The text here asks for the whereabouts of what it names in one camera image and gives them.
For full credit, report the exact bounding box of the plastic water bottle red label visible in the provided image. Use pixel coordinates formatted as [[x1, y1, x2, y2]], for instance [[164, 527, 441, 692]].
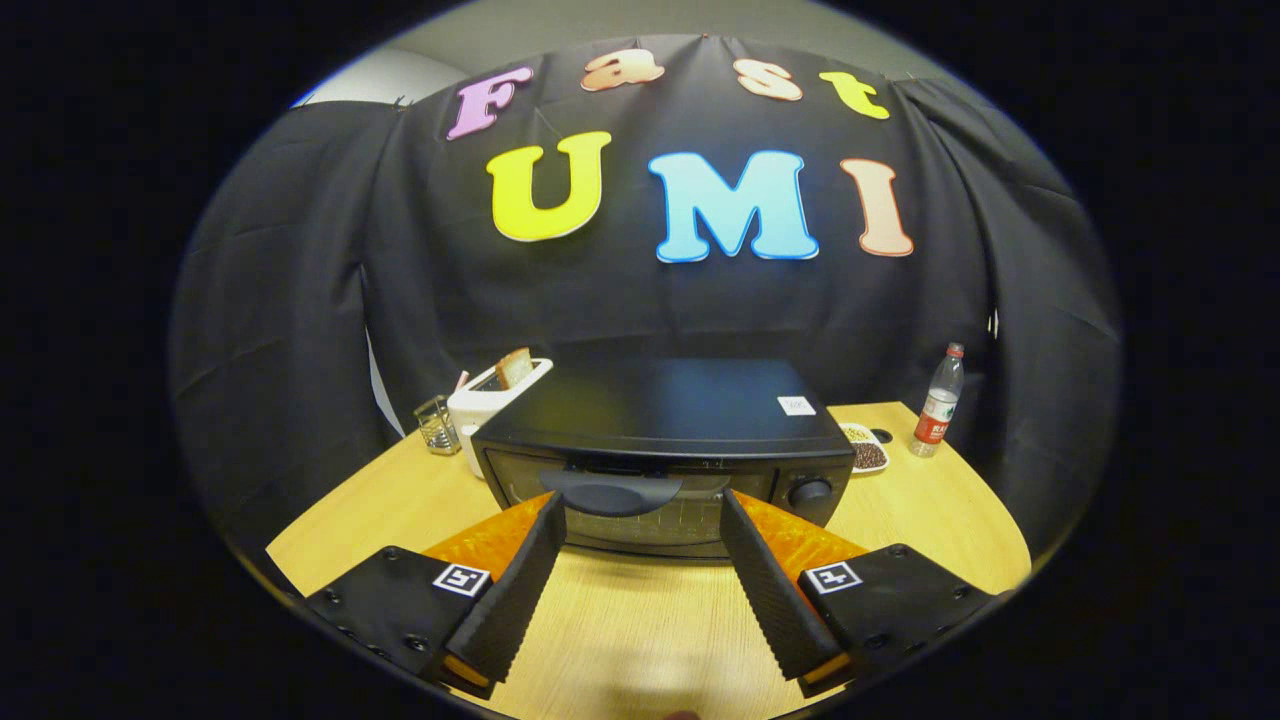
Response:
[[908, 343, 967, 459]]

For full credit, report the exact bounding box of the white pop-up toaster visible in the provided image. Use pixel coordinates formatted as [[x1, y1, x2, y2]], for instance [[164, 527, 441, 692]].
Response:
[[447, 358, 554, 479]]

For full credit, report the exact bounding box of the black toaster oven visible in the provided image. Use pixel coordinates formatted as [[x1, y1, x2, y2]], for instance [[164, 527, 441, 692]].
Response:
[[470, 358, 858, 561]]

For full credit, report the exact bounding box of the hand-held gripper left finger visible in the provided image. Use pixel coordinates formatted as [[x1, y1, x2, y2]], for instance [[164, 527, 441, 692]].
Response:
[[305, 491, 568, 701]]

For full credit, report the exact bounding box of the clear pen holder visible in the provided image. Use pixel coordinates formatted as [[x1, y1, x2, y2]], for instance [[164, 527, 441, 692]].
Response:
[[414, 395, 463, 457]]

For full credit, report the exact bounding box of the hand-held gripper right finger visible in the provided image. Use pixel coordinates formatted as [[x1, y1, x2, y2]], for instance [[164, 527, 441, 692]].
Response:
[[719, 489, 1001, 701]]

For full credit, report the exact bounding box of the white divided bean tray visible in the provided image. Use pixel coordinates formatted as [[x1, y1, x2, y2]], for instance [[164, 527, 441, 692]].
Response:
[[838, 422, 891, 476]]

